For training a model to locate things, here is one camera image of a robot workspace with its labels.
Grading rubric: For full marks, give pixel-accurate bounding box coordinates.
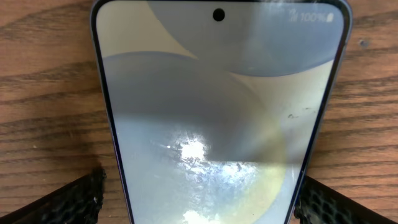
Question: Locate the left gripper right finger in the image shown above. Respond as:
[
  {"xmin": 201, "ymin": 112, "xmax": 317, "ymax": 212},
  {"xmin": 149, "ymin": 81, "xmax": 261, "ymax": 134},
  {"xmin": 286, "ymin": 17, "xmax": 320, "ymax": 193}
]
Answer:
[{"xmin": 294, "ymin": 176, "xmax": 397, "ymax": 224}]

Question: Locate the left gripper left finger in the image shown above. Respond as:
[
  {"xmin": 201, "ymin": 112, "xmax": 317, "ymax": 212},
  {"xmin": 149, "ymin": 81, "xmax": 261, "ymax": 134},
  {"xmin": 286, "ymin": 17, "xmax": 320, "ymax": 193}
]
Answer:
[{"xmin": 1, "ymin": 167, "xmax": 106, "ymax": 224}]

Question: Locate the Samsung Galaxy smartphone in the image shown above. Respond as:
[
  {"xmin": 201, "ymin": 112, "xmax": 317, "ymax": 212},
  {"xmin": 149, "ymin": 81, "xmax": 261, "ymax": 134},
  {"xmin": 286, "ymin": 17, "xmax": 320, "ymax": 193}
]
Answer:
[{"xmin": 90, "ymin": 1, "xmax": 353, "ymax": 224}]

